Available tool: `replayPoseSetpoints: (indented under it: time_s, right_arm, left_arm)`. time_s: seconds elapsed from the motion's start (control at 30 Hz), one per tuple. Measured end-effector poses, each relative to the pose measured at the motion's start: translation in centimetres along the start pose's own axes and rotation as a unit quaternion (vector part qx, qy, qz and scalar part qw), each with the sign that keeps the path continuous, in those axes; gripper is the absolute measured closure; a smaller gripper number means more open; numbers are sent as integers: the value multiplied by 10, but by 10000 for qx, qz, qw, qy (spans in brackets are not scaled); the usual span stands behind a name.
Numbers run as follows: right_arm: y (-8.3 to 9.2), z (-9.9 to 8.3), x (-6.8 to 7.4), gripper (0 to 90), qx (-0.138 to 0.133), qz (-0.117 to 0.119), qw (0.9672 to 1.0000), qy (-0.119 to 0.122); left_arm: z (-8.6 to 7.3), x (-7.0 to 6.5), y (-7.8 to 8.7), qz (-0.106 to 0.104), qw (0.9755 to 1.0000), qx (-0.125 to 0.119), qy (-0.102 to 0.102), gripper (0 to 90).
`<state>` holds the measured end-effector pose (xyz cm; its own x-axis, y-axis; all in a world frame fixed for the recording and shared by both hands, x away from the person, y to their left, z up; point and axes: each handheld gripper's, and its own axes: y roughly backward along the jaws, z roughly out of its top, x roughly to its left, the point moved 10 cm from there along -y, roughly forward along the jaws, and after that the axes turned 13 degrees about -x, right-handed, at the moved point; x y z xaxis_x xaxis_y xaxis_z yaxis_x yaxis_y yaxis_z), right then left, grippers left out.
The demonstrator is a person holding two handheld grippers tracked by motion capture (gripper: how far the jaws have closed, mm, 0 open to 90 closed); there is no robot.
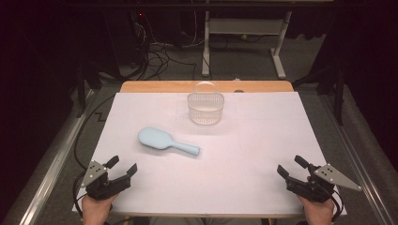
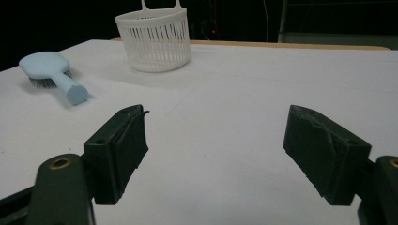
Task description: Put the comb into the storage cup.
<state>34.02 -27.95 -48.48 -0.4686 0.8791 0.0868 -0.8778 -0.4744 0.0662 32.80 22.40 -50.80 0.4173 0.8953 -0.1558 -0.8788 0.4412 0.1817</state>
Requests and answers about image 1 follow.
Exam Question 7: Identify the white plastic basket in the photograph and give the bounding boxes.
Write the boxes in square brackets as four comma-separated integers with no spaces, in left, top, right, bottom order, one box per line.
[187,81,225,127]

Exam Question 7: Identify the aluminium floor rail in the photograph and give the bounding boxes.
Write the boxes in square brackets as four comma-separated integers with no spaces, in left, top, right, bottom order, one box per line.
[18,89,96,225]
[321,93,396,225]

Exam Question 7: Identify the right hand-held gripper cable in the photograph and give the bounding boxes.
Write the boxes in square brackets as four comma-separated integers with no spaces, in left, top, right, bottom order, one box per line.
[330,187,344,223]

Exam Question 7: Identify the light blue hairbrush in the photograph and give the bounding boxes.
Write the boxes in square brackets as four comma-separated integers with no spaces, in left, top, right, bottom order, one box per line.
[138,127,201,158]

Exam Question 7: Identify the person's left hand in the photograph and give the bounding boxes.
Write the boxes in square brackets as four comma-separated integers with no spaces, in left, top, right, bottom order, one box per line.
[82,193,120,225]

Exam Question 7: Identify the hand-held gripper cable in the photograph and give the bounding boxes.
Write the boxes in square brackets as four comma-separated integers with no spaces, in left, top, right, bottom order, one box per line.
[330,187,344,223]
[72,170,92,218]

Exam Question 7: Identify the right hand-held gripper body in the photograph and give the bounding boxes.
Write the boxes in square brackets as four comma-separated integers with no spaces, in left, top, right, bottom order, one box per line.
[284,163,363,203]

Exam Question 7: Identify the white metal desk frame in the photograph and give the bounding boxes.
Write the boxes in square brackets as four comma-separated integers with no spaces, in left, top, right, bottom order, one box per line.
[201,10,294,80]

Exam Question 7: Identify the tangle of floor cables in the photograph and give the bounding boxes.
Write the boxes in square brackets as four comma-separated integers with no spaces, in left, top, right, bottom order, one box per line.
[130,12,207,81]

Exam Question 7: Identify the black floor cable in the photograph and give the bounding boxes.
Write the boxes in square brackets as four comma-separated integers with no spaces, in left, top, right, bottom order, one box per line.
[73,95,116,172]

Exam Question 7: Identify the black metal stand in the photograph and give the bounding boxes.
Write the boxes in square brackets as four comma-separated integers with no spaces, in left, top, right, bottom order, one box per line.
[76,59,103,118]
[292,60,347,127]

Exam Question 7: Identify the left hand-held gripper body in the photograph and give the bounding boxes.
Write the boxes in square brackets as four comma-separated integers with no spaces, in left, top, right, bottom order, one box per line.
[80,159,131,202]

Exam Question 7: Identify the white table mat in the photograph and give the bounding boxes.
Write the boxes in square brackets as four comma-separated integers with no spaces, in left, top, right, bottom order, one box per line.
[72,92,347,218]

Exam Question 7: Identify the left hand-held gripper cable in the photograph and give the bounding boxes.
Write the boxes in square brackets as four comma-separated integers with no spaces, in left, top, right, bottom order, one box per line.
[72,170,92,218]

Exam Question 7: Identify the person's right hand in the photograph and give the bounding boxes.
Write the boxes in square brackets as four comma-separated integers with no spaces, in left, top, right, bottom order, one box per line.
[297,195,336,225]

